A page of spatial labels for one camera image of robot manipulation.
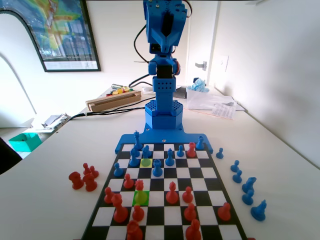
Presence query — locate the blue plastic chess queen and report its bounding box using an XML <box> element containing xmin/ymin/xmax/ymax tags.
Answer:
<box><xmin>140</xmin><ymin>147</ymin><xmax>153</xmax><ymax>168</ymax></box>

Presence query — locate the red queen chess piece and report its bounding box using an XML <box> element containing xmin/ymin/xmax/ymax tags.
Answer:
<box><xmin>134</xmin><ymin>179</ymin><xmax>148</xmax><ymax>206</ymax></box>

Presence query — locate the blue rook chess piece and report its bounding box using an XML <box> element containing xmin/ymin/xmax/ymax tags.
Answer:
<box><xmin>151</xmin><ymin>159</ymin><xmax>163</xmax><ymax>178</ymax></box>
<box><xmin>195</xmin><ymin>135</ymin><xmax>205</xmax><ymax>151</ymax></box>

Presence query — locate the blue bishop chess piece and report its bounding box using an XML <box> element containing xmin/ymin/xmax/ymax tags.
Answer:
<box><xmin>164</xmin><ymin>147</ymin><xmax>175</xmax><ymax>168</ymax></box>
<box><xmin>129</xmin><ymin>148</ymin><xmax>141</xmax><ymax>169</ymax></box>

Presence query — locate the blue fluffy cloth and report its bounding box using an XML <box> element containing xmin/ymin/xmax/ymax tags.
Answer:
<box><xmin>187</xmin><ymin>77</ymin><xmax>210</xmax><ymax>93</ymax></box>

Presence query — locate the dark grey box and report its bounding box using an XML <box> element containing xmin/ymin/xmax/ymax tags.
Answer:
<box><xmin>172</xmin><ymin>85</ymin><xmax>189</xmax><ymax>100</ymax></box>

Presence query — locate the brown cardboard box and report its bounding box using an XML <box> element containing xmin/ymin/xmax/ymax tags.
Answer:
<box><xmin>85</xmin><ymin>90</ymin><xmax>143</xmax><ymax>113</ymax></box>

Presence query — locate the black framed poster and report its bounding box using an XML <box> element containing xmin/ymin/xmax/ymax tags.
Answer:
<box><xmin>0</xmin><ymin>0</ymin><xmax>102</xmax><ymax>73</ymax></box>

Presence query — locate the printed paper sheet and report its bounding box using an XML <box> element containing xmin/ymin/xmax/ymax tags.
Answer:
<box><xmin>210</xmin><ymin>101</ymin><xmax>238</xmax><ymax>121</ymax></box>

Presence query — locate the blue base mounting plate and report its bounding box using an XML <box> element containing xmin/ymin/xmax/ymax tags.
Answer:
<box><xmin>114</xmin><ymin>127</ymin><xmax>215</xmax><ymax>155</ymax></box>

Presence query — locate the blue rook lying down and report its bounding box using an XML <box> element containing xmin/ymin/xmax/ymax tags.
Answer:
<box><xmin>133</xmin><ymin>129</ymin><xmax>144</xmax><ymax>152</ymax></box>

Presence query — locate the crumpled paper pile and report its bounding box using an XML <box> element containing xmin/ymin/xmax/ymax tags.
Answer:
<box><xmin>32</xmin><ymin>112</ymin><xmax>72</xmax><ymax>133</ymax></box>

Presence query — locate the black and white chessboard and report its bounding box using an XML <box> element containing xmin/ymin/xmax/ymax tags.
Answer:
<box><xmin>80</xmin><ymin>142</ymin><xmax>249</xmax><ymax>240</ymax></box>

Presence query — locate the teal plastic bin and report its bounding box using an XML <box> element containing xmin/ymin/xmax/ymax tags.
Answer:
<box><xmin>8</xmin><ymin>132</ymin><xmax>42</xmax><ymax>153</ymax></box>

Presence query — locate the blue gripper camera mount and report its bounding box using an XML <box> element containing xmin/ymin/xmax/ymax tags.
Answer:
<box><xmin>149</xmin><ymin>41</ymin><xmax>174</xmax><ymax>55</ymax></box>

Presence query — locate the thick black camera cable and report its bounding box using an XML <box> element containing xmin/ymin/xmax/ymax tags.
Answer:
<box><xmin>128</xmin><ymin>24</ymin><xmax>154</xmax><ymax>88</ymax></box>

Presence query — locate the silver door handle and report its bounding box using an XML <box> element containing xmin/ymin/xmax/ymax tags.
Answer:
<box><xmin>194</xmin><ymin>60</ymin><xmax>208</xmax><ymax>71</ymax></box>

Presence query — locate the black power cable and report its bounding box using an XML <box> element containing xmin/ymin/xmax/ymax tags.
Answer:
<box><xmin>66</xmin><ymin>98</ymin><xmax>148</xmax><ymax>121</ymax></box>

